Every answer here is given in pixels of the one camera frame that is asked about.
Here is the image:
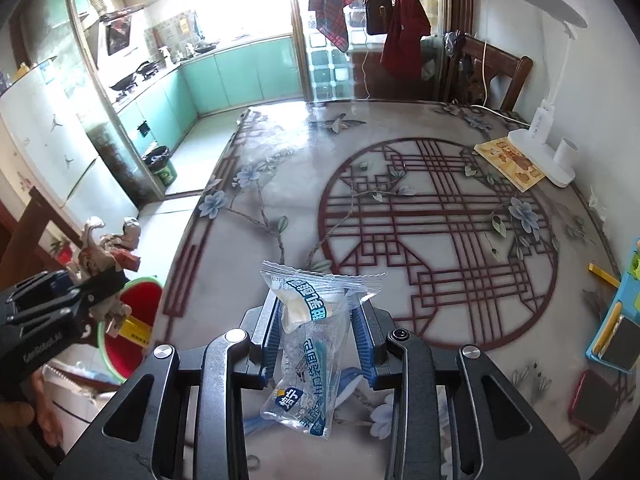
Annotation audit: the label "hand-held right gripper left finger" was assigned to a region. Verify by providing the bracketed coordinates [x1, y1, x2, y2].
[52, 292, 281, 480]

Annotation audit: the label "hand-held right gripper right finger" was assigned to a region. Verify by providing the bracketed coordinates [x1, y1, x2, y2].
[350, 302, 581, 480]

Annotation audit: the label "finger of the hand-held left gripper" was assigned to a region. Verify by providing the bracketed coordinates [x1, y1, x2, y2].
[70, 266, 128, 318]

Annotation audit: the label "red silver wrapper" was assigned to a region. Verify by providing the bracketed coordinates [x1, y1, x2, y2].
[70, 216, 143, 338]

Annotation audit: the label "clear blue print snack packet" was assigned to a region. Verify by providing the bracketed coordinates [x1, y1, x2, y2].
[260, 260, 388, 440]

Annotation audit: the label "red bucket with green rim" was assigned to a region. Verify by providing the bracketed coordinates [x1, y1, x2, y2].
[97, 275, 163, 381]

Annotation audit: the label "person's left hand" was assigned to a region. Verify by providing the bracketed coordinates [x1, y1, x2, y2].
[0, 375, 66, 448]

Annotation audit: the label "light blue white bag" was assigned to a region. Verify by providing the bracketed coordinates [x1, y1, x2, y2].
[42, 360, 121, 456]

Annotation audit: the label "carved dark wooden chair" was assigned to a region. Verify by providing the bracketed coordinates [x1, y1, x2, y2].
[0, 187, 83, 281]

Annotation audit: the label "small black green waste bin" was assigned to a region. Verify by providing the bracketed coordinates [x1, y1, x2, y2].
[142, 146, 178, 187]

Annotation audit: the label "white refrigerator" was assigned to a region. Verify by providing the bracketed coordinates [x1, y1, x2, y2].
[0, 57, 138, 221]

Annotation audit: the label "dark red small box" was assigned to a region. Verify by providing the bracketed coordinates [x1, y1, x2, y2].
[567, 370, 619, 435]

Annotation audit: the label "yellow marker pen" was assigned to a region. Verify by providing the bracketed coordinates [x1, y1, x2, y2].
[591, 301, 624, 356]

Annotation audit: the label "yellow stick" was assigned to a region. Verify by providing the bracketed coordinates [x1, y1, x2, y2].
[587, 262, 622, 286]

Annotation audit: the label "steel range hood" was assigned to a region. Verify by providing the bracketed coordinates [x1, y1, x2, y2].
[82, 2, 146, 68]

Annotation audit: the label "teal kitchen base cabinets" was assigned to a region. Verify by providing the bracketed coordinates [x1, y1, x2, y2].
[112, 35, 306, 161]

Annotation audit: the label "dark grey block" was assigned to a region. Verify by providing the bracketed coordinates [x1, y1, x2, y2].
[598, 316, 640, 368]

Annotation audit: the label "white desk lamp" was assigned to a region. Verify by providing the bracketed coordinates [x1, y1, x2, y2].
[487, 0, 588, 188]

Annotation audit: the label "blue plastic tray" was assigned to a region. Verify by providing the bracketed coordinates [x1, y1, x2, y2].
[585, 270, 640, 376]

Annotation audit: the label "red hanging garment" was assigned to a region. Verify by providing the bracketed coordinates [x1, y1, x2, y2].
[380, 0, 432, 80]

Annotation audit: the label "plain dark wooden chair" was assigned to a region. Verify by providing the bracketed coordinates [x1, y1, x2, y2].
[440, 34, 534, 113]

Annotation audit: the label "plaid hanging cloth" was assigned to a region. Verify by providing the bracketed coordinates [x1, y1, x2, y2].
[307, 0, 365, 53]

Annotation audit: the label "white lamp cable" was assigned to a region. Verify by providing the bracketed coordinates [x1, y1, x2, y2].
[481, 0, 526, 121]

